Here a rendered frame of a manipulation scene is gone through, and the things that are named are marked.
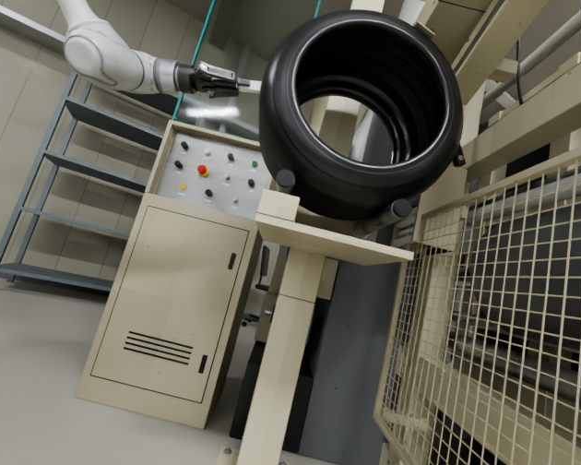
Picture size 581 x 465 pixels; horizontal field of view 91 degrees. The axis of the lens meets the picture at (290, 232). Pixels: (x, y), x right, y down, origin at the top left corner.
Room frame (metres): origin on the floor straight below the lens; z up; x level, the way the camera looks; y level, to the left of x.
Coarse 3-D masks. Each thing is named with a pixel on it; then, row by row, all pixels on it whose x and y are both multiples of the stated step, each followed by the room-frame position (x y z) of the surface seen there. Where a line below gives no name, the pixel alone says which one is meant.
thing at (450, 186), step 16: (448, 176) 0.93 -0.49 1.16; (464, 176) 0.93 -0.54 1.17; (432, 192) 0.93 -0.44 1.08; (448, 192) 0.93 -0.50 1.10; (464, 192) 0.93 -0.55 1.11; (416, 208) 0.98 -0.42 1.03; (432, 208) 0.93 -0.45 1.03; (400, 224) 1.08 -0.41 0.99; (416, 224) 0.93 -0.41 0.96; (432, 224) 0.93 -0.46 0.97; (400, 240) 1.04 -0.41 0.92; (416, 240) 0.93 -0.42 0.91; (432, 240) 0.93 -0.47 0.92; (448, 240) 0.93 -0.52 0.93
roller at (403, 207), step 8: (400, 200) 0.63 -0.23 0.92; (392, 208) 0.64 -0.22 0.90; (400, 208) 0.63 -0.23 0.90; (408, 208) 0.63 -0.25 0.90; (376, 216) 0.74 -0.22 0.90; (384, 216) 0.69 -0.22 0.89; (392, 216) 0.65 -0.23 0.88; (400, 216) 0.63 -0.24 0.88; (360, 224) 0.91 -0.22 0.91; (368, 224) 0.82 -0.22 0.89; (376, 224) 0.76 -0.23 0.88; (384, 224) 0.73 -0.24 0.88; (360, 232) 0.92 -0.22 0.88; (368, 232) 0.87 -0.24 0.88
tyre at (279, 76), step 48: (288, 48) 0.62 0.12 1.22; (336, 48) 0.79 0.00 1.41; (384, 48) 0.77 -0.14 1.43; (432, 48) 0.65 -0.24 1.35; (288, 96) 0.62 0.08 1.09; (384, 96) 0.91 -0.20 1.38; (432, 96) 0.78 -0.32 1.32; (288, 144) 0.64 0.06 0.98; (432, 144) 0.64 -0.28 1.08; (336, 192) 0.66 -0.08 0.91; (384, 192) 0.65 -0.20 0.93
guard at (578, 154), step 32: (576, 160) 0.42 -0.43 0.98; (480, 192) 0.64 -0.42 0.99; (448, 224) 0.77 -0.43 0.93; (480, 224) 0.63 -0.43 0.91; (512, 224) 0.54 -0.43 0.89; (416, 256) 0.93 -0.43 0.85; (576, 256) 0.41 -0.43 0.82; (448, 288) 0.72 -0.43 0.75; (480, 288) 0.60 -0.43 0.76; (512, 320) 0.51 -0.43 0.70; (544, 320) 0.45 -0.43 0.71; (544, 352) 0.45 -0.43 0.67; (384, 384) 1.01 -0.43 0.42; (448, 384) 0.66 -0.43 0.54; (480, 384) 0.57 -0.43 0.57; (384, 416) 0.96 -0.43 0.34; (544, 416) 0.44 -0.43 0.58; (576, 416) 0.39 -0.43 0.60; (416, 448) 0.75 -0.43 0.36; (448, 448) 0.63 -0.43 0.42; (512, 448) 0.48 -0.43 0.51
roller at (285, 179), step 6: (282, 174) 0.63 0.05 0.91; (288, 174) 0.63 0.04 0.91; (276, 180) 0.63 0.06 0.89; (282, 180) 0.63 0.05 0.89; (288, 180) 0.63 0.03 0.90; (294, 180) 0.63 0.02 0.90; (276, 186) 0.68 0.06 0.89; (282, 186) 0.63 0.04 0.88; (288, 186) 0.63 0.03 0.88; (282, 192) 0.67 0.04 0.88; (288, 192) 0.67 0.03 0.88
